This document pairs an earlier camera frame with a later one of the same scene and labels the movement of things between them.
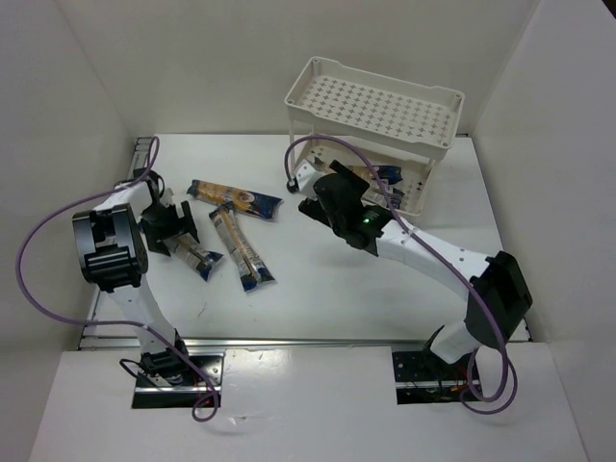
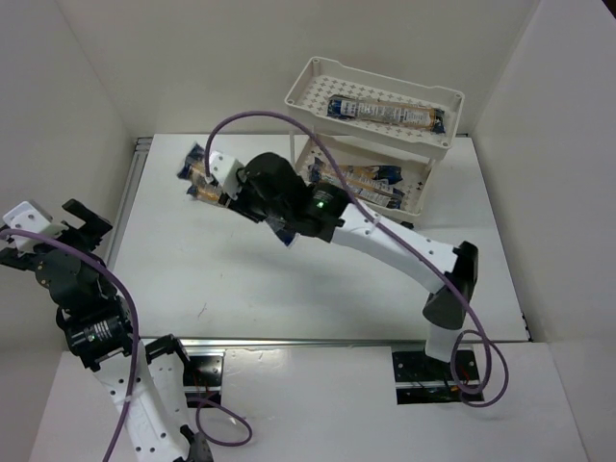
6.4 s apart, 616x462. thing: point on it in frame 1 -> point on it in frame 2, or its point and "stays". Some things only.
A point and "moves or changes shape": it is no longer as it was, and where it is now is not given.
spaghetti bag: [375, 196] stays
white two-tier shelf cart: [353, 116] stays
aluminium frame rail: [140, 164] stays
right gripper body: [334, 181] -> [236, 202]
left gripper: [169, 223] -> [67, 231]
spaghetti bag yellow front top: [252, 204] moves or changes shape
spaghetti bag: [192, 252] -> [391, 112]
